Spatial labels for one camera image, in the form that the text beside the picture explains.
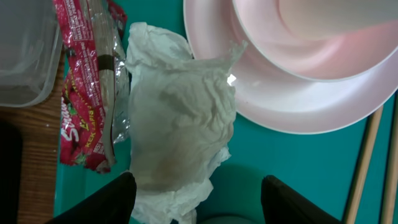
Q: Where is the clear plastic waste bin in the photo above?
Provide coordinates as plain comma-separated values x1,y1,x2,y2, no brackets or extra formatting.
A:
1,0,62,108

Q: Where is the pink shallow bowl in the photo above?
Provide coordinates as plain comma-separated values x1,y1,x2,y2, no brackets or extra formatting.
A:
233,0,397,81

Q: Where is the right wooden chopstick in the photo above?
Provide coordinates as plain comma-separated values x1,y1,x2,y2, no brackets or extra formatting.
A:
380,94,397,224

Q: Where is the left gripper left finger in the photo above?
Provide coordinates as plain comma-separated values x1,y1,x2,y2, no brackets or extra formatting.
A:
48,172,137,224

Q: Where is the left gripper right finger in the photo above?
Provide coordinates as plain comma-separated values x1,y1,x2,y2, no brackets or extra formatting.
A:
261,175,341,224

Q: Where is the pink round plate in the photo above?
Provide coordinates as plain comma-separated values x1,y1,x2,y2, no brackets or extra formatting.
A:
183,0,397,134

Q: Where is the left wooden chopstick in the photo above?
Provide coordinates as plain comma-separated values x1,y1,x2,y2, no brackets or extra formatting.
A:
343,106,383,224

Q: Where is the red snack wrapper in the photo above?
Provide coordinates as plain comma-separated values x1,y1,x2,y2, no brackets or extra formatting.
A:
53,0,129,173

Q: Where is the white tissue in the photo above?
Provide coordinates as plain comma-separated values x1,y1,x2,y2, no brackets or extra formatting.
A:
126,22,247,223

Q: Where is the black plastic tray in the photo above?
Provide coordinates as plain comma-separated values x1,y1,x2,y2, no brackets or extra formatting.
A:
1,120,23,224

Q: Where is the wooden chopstick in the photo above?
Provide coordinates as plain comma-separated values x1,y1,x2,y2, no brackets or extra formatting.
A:
343,106,383,224
380,94,397,224

